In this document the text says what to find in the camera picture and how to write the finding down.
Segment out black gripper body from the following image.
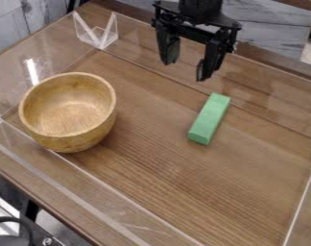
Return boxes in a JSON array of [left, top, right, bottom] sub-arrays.
[[152, 0, 241, 52]]

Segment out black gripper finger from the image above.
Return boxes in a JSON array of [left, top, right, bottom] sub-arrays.
[[155, 23, 180, 65], [196, 39, 225, 82]]

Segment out green rectangular block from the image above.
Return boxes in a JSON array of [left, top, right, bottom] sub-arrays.
[[188, 93, 231, 145]]

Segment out brown wooden bowl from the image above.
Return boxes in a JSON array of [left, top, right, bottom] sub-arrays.
[[18, 72, 118, 153]]

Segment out black table leg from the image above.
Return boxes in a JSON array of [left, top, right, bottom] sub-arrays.
[[19, 199, 40, 234]]

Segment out clear acrylic corner bracket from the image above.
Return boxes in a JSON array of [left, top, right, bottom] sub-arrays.
[[72, 12, 119, 50]]

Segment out clear acrylic tray wall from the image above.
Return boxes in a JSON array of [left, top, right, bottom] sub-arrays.
[[0, 17, 311, 246]]

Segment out black cable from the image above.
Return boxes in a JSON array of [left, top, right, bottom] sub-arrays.
[[0, 216, 35, 246]]

